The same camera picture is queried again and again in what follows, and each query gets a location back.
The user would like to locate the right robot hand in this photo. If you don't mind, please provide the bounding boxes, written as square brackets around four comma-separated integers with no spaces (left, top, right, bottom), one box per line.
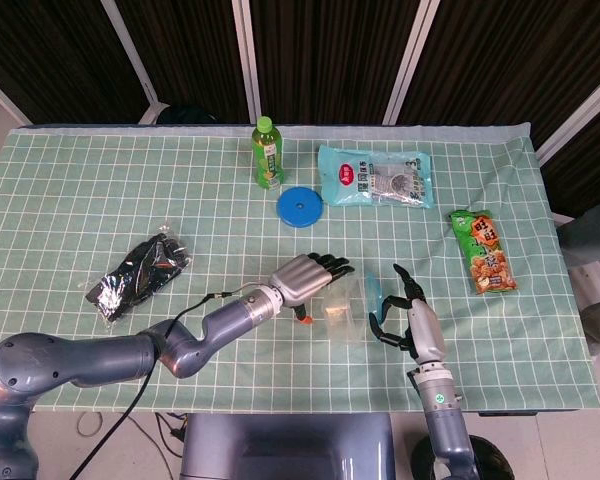
[368,263,449,366]

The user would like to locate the green snack bag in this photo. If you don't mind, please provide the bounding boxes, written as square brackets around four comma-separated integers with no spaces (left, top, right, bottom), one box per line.
[448,209,519,296]

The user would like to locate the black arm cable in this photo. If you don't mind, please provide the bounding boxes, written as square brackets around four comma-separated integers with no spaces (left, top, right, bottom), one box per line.
[69,284,271,480]

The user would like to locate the grey clothed person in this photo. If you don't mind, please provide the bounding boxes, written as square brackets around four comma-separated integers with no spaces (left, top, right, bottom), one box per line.
[559,194,600,356]

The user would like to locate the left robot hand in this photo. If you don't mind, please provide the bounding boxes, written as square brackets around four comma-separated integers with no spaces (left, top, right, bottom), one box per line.
[269,253,356,326]

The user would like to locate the light blue snack package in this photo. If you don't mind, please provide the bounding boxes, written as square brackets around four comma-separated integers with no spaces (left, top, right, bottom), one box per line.
[317,144,436,209]

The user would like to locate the clear plastic container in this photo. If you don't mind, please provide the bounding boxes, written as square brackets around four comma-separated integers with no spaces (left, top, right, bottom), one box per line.
[322,279,376,346]

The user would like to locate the floor cables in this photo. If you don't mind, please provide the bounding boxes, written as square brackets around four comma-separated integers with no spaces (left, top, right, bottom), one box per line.
[77,410,189,459]

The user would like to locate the white frame post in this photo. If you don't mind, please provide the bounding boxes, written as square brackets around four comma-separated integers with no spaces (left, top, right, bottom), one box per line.
[232,0,264,124]
[534,74,600,166]
[382,0,441,125]
[99,0,164,125]
[0,67,31,125]

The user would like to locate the black bag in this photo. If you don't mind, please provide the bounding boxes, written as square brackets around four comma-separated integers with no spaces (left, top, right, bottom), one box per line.
[157,103,220,125]

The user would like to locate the black item in clear bag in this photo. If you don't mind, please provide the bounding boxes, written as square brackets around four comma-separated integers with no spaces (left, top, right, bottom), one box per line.
[84,224,194,329]

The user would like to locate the green tea bottle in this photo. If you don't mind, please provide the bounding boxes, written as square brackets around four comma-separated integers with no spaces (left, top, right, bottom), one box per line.
[251,115,286,191]

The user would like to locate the black round base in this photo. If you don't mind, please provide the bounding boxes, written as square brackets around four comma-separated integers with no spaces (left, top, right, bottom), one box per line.
[412,434,511,480]

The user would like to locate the blue round disc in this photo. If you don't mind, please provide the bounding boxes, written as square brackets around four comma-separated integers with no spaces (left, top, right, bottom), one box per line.
[275,185,325,229]

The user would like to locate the green checked tablecloth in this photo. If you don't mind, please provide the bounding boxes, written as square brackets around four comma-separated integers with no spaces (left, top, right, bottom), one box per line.
[0,122,600,414]

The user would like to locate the grey robot torso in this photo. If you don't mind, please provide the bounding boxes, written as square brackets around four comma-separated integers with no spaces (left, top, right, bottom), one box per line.
[179,413,396,480]

